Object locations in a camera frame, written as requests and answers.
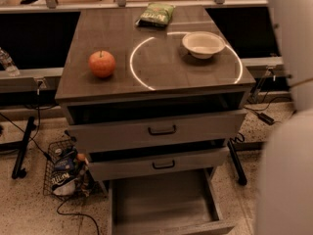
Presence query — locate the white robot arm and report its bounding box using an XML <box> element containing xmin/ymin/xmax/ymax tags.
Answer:
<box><xmin>254</xmin><ymin>0</ymin><xmax>313</xmax><ymax>235</ymax></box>

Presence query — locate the grey drawer cabinet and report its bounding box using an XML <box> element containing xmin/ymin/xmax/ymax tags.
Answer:
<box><xmin>54</xmin><ymin>5</ymin><xmax>256</xmax><ymax>194</ymax></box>

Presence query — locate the open bottom drawer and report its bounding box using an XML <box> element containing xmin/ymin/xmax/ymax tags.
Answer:
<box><xmin>108</xmin><ymin>169</ymin><xmax>236</xmax><ymax>235</ymax></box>

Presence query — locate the red apple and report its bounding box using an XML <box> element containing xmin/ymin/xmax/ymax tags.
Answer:
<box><xmin>88</xmin><ymin>51</ymin><xmax>115</xmax><ymax>78</ymax></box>

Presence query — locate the white bowl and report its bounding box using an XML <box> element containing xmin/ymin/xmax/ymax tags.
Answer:
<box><xmin>182</xmin><ymin>31</ymin><xmax>226</xmax><ymax>59</ymax></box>

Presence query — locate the green chip bag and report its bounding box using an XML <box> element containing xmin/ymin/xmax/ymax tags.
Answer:
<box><xmin>136</xmin><ymin>3</ymin><xmax>175</xmax><ymax>27</ymax></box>

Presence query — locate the black power adapter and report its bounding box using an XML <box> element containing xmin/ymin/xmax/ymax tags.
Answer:
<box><xmin>257</xmin><ymin>113</ymin><xmax>275</xmax><ymax>125</ymax></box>

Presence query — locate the black right table leg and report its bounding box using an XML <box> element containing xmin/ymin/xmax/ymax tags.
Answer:
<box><xmin>227</xmin><ymin>140</ymin><xmax>247</xmax><ymax>186</ymax></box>

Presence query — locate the black table leg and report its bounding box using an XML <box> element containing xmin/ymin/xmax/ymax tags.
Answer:
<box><xmin>227</xmin><ymin>140</ymin><xmax>247</xmax><ymax>186</ymax></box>
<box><xmin>12</xmin><ymin>117</ymin><xmax>35</xmax><ymax>179</ymax></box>

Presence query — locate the chip bag in basket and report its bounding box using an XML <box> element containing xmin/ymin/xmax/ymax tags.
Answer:
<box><xmin>51</xmin><ymin>171</ymin><xmax>75</xmax><ymax>196</ymax></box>

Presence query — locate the black left table leg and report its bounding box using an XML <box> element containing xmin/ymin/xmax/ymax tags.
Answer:
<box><xmin>12</xmin><ymin>117</ymin><xmax>35</xmax><ymax>179</ymax></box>

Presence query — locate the clear plastic water bottle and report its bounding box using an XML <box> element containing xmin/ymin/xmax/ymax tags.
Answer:
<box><xmin>0</xmin><ymin>48</ymin><xmax>20</xmax><ymax>76</ymax></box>

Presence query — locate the top drawer with handle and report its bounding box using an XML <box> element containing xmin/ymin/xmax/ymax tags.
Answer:
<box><xmin>68</xmin><ymin>110</ymin><xmax>246</xmax><ymax>153</ymax></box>

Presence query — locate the drawer with handle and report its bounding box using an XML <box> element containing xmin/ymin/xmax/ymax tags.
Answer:
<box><xmin>68</xmin><ymin>110</ymin><xmax>246</xmax><ymax>153</ymax></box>
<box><xmin>87</xmin><ymin>147</ymin><xmax>228</xmax><ymax>181</ymax></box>

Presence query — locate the middle drawer with handle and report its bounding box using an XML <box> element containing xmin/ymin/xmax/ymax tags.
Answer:
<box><xmin>87</xmin><ymin>147</ymin><xmax>228</xmax><ymax>181</ymax></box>

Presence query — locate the black wire basket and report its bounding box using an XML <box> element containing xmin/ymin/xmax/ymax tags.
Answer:
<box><xmin>43</xmin><ymin>140</ymin><xmax>95</xmax><ymax>200</ymax></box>

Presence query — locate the black floor cable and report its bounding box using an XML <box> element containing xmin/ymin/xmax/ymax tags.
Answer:
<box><xmin>56</xmin><ymin>194</ymin><xmax>101</xmax><ymax>235</ymax></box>

